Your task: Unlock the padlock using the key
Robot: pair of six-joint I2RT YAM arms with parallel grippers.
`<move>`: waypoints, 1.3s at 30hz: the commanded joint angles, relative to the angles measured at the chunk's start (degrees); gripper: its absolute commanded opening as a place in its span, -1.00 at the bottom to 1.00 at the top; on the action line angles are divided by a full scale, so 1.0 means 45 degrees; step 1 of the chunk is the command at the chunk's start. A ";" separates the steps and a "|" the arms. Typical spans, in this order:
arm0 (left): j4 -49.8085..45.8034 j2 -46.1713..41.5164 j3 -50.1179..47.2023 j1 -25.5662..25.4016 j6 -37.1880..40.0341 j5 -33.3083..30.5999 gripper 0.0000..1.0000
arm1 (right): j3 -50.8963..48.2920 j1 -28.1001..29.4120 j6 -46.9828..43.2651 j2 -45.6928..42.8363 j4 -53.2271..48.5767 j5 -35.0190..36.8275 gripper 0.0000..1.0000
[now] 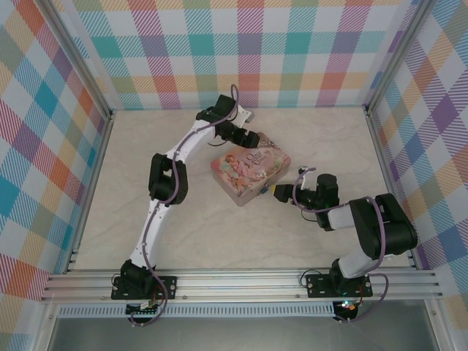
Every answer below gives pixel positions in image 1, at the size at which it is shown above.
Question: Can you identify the aluminium side floor rail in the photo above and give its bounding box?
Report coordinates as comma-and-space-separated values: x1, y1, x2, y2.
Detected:
64, 109, 115, 275
364, 105, 421, 271

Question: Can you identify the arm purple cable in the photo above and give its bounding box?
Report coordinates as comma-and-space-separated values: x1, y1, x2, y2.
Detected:
294, 167, 389, 325
128, 83, 241, 328

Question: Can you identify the pink illustrated tin box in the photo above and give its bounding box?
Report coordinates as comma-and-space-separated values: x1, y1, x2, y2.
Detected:
210, 143, 293, 208

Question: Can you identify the grey metal panel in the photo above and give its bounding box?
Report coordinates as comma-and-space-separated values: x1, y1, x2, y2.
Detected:
47, 316, 439, 351

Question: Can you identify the green controller circuit board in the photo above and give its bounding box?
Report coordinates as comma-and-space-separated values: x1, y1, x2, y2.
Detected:
125, 300, 162, 317

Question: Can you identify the aluminium frame post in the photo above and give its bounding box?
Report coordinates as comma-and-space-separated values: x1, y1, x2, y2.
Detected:
365, 0, 434, 110
45, 0, 115, 120

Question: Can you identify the controller board with lit LED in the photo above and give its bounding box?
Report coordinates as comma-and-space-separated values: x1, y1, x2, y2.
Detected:
335, 298, 361, 316

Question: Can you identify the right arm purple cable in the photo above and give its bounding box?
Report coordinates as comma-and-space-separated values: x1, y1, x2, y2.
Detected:
294, 167, 389, 325

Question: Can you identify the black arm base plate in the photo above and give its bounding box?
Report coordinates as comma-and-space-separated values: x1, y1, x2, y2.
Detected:
306, 273, 374, 299
110, 276, 178, 301

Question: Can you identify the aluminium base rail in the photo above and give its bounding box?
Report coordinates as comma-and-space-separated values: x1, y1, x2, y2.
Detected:
39, 268, 444, 305

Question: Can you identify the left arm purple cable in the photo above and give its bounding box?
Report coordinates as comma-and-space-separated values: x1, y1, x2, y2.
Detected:
128, 83, 241, 328

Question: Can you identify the white slotted cable duct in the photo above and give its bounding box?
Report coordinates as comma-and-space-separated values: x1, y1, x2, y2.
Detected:
58, 301, 336, 318

